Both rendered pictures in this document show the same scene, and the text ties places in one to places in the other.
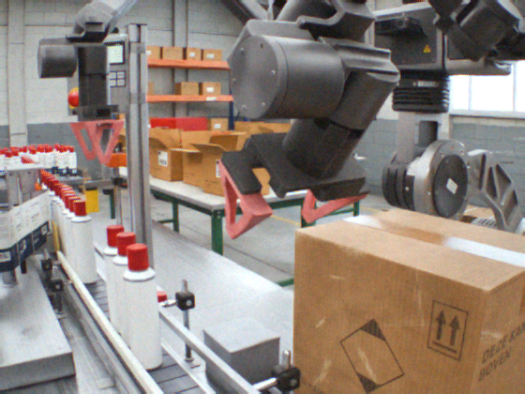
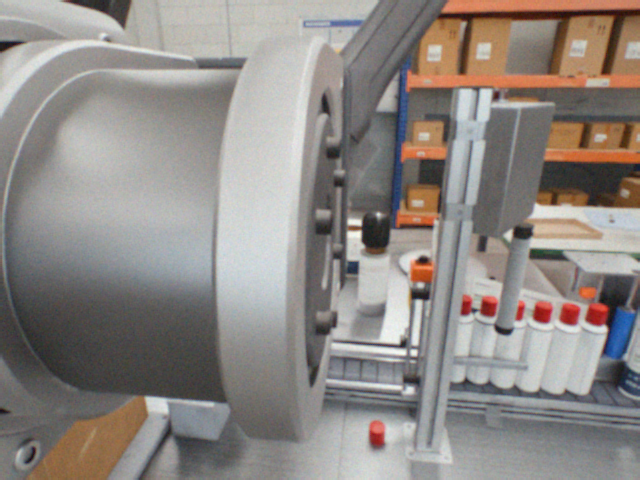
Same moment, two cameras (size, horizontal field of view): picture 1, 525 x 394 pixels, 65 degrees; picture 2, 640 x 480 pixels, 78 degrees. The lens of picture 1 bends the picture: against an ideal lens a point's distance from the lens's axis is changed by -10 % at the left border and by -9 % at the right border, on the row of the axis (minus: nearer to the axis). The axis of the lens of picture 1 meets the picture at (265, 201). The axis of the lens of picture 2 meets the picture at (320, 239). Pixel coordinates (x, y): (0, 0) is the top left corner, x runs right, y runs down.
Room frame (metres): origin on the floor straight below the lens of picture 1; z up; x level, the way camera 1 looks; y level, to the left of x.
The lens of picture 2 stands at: (1.33, -0.27, 1.50)
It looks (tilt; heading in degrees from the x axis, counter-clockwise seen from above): 21 degrees down; 132
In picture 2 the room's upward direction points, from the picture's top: straight up
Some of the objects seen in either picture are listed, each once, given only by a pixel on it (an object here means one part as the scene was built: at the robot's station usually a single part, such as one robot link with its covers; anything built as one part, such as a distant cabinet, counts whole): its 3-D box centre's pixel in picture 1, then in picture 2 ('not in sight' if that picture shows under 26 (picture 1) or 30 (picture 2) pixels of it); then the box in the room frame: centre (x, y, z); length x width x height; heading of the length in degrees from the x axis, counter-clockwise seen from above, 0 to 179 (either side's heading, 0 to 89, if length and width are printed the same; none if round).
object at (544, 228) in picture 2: not in sight; (555, 228); (0.93, 1.98, 0.82); 0.34 x 0.24 x 0.03; 41
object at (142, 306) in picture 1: (142, 308); not in sight; (0.66, 0.20, 0.98); 0.05 x 0.05 x 0.20
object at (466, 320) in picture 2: (78, 237); (458, 338); (1.06, 0.47, 0.98); 0.05 x 0.05 x 0.20
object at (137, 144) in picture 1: (137, 162); (445, 296); (1.09, 0.31, 1.16); 0.04 x 0.04 x 0.67; 34
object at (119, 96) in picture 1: (104, 76); (495, 164); (1.11, 0.40, 1.38); 0.17 x 0.10 x 0.19; 89
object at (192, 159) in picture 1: (211, 158); not in sight; (3.19, 0.38, 0.96); 0.53 x 0.45 x 0.37; 127
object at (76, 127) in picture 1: (91, 135); not in sight; (0.82, 0.32, 1.25); 0.07 x 0.07 x 0.09; 35
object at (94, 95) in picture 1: (94, 96); not in sight; (0.79, 0.30, 1.32); 0.10 x 0.07 x 0.07; 35
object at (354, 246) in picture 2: not in sight; (352, 246); (0.51, 0.80, 0.95); 0.20 x 0.20 x 0.14
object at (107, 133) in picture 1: (107, 155); (512, 280); (1.16, 0.42, 1.18); 0.04 x 0.04 x 0.21
